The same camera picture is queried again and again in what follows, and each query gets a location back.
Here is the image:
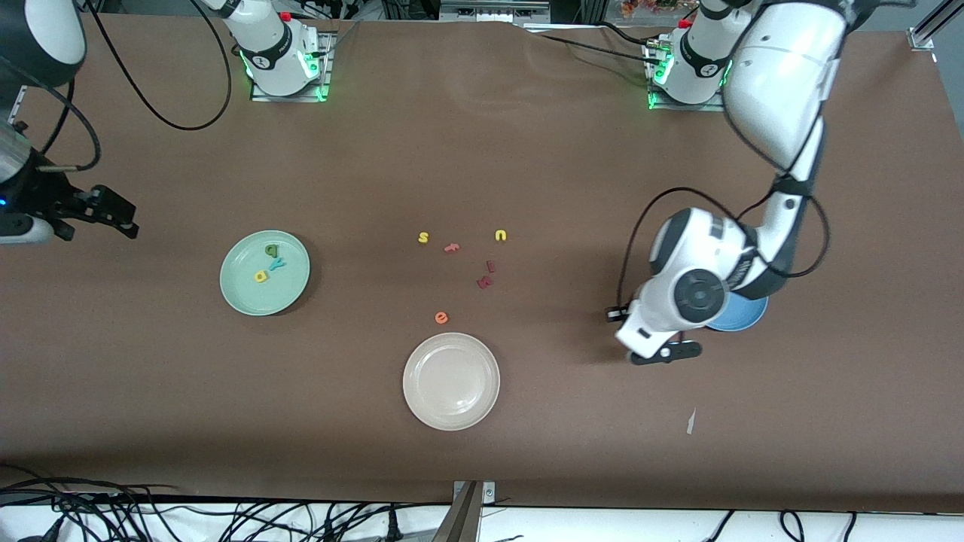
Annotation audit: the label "blue plate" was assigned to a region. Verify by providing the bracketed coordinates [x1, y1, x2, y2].
[706, 294, 770, 333]

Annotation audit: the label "green plate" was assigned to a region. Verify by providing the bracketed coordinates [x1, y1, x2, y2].
[219, 230, 311, 317]

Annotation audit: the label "beige plate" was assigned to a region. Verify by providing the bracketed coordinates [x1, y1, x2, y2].
[402, 332, 501, 431]

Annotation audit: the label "grey aluminium profile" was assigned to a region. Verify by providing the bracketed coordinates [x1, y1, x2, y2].
[432, 482, 484, 542]

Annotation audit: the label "orange artificial flowers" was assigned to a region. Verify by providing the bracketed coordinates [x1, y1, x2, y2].
[620, 0, 697, 19]

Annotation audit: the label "silver metal box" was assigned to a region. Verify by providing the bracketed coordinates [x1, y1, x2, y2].
[439, 0, 552, 25]

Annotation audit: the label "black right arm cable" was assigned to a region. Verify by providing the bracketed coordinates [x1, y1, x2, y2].
[34, 0, 233, 172]

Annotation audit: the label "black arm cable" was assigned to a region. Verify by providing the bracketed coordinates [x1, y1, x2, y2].
[34, 0, 233, 172]
[617, 90, 831, 309]

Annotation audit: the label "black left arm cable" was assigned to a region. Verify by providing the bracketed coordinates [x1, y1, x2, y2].
[617, 90, 831, 309]

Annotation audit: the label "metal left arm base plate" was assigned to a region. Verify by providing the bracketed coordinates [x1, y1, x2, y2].
[646, 36, 728, 113]

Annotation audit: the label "small metal bracket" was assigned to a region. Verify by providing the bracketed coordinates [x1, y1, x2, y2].
[453, 480, 497, 505]

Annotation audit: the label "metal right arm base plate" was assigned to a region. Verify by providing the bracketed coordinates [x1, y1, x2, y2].
[250, 30, 337, 103]

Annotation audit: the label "black cable on table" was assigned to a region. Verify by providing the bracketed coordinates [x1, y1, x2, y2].
[520, 21, 665, 65]

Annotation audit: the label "black cable tangle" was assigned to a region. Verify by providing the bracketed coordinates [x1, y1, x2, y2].
[0, 465, 453, 542]

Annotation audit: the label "aluminium frame corner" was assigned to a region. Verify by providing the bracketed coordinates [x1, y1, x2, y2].
[907, 0, 964, 52]

